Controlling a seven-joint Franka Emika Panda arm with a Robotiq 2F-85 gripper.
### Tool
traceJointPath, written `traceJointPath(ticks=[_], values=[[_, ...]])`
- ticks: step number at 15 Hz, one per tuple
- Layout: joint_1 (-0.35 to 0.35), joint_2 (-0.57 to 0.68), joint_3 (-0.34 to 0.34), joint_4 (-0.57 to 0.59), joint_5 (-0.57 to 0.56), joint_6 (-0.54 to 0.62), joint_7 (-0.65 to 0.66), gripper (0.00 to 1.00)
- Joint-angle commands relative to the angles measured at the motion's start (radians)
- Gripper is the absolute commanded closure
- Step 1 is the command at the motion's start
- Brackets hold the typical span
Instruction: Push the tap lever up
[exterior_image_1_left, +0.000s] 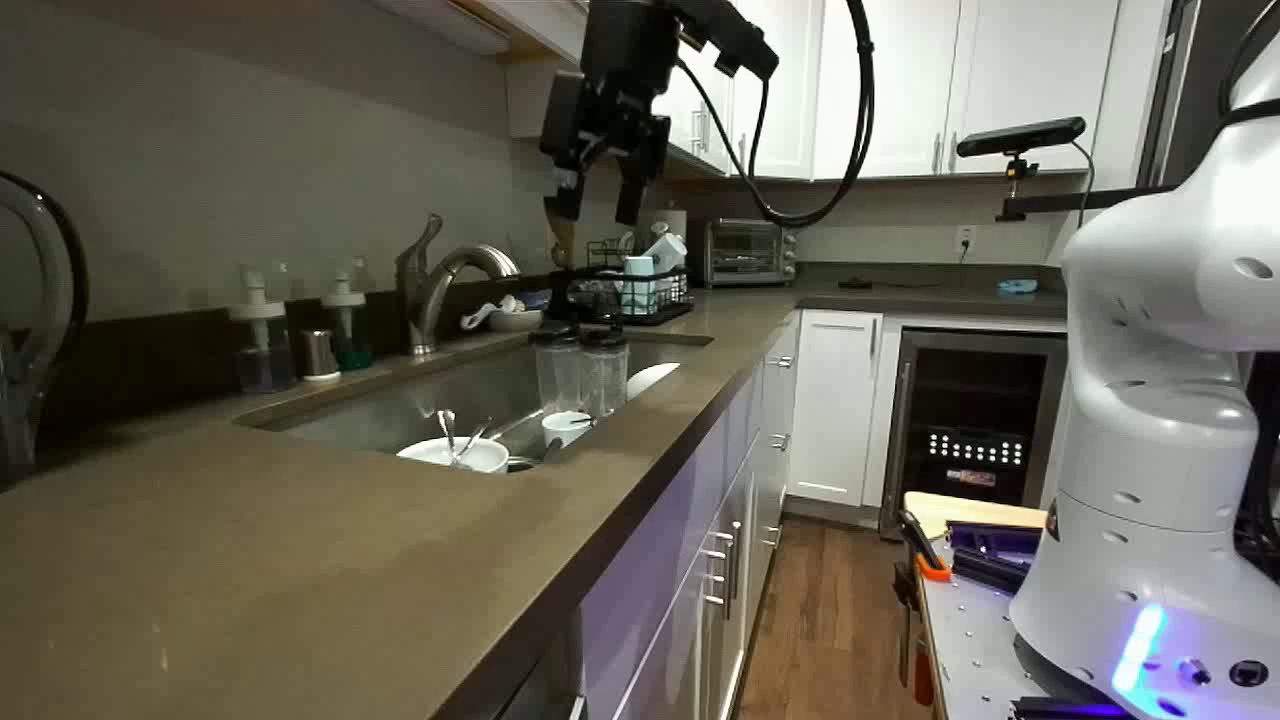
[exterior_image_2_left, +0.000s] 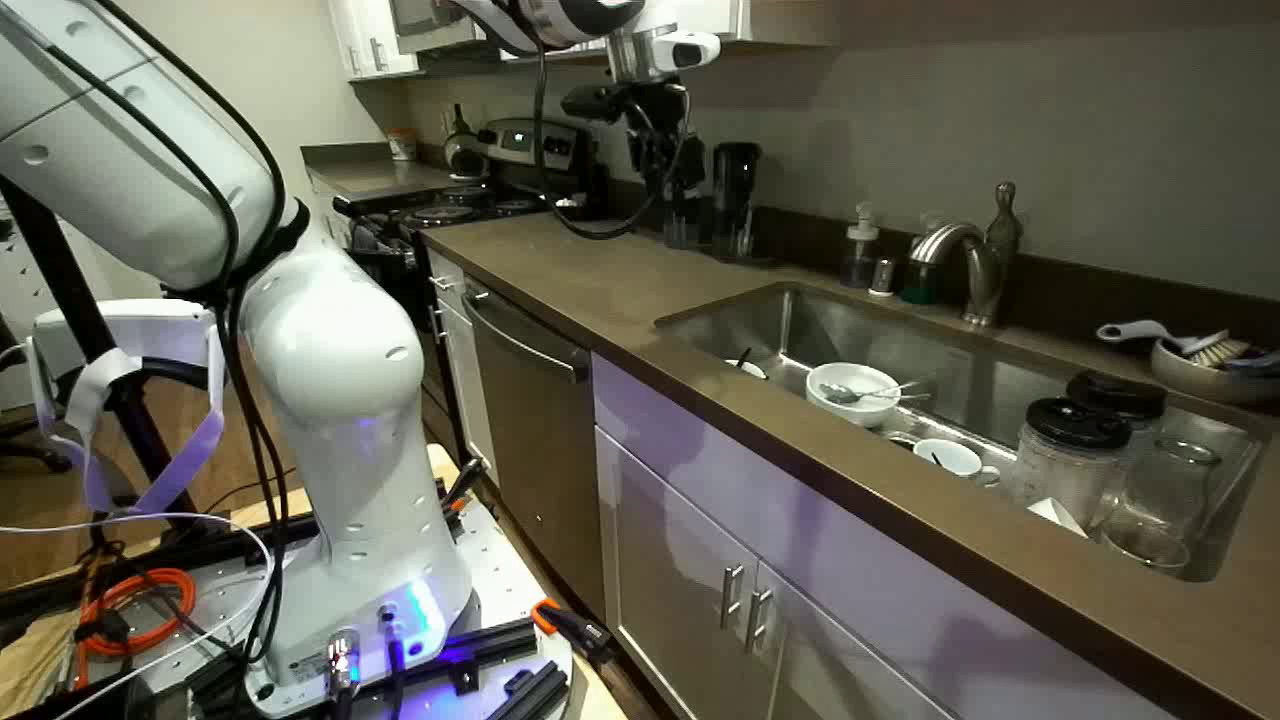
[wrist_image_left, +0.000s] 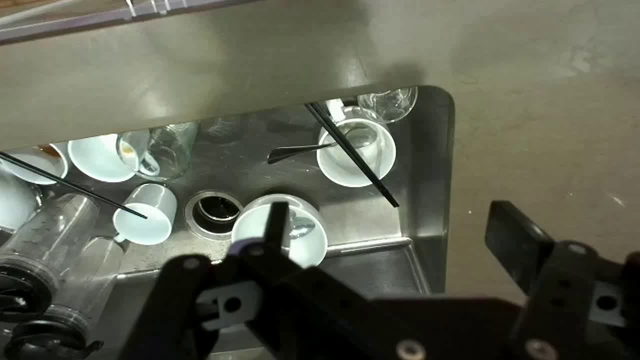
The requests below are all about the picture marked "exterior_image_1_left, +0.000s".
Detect white upper cabinets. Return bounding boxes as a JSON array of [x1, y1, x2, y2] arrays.
[[660, 0, 1180, 188]]

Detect white lower cabinets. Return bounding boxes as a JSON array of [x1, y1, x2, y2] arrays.
[[570, 316, 805, 720]]

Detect wood-edged upper cabinet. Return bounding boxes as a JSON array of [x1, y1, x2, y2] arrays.
[[375, 0, 593, 70]]

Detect brushed steel faucet body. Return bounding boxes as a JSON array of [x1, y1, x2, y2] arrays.
[[396, 240, 523, 370]]

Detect black wire dish rack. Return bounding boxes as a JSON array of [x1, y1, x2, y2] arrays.
[[542, 257, 701, 332]]

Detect small white soap dispenser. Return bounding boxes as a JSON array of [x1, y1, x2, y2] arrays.
[[320, 259, 381, 375]]

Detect orange handled tool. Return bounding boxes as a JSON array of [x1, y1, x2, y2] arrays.
[[899, 510, 962, 587]]

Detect black wine cooler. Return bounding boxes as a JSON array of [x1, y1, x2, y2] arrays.
[[879, 328, 1073, 539]]

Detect black looped cable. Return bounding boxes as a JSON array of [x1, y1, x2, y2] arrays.
[[677, 0, 879, 231]]

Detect grey robot table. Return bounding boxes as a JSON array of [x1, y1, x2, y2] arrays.
[[909, 566, 1137, 720]]

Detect black stereo camera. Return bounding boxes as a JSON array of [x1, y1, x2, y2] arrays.
[[952, 112, 1092, 164]]

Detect silver toaster oven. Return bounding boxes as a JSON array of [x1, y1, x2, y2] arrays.
[[701, 215, 805, 293]]

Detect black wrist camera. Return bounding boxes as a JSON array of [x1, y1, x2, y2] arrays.
[[667, 0, 783, 83]]

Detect white dish brush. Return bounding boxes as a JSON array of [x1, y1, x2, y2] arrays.
[[458, 293, 547, 342]]

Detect clear plastic jar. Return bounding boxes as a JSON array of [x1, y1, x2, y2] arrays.
[[534, 332, 638, 425]]

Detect dark glass kettle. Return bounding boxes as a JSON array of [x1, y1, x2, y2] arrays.
[[0, 169, 93, 492]]

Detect dark purple tray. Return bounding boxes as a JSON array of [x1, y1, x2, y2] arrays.
[[942, 519, 1050, 591]]

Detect white cabinets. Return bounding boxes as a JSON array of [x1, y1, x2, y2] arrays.
[[660, 0, 1180, 188], [570, 316, 805, 720]]

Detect white plate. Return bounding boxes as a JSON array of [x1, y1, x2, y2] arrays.
[[536, 408, 602, 452]]

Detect stainless steel sink basin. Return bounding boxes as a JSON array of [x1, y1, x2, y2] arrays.
[[235, 328, 720, 481]]

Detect pale yellow board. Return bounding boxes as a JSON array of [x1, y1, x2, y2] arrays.
[[899, 490, 1054, 545]]

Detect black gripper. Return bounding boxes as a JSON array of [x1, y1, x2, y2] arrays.
[[536, 0, 685, 229]]

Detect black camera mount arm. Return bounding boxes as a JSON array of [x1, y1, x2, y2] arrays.
[[998, 154, 1141, 229]]

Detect white lower cabinet door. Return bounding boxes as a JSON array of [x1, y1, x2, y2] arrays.
[[783, 310, 894, 511]]

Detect tall white soap dispenser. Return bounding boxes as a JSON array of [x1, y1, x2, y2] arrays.
[[225, 263, 291, 402]]

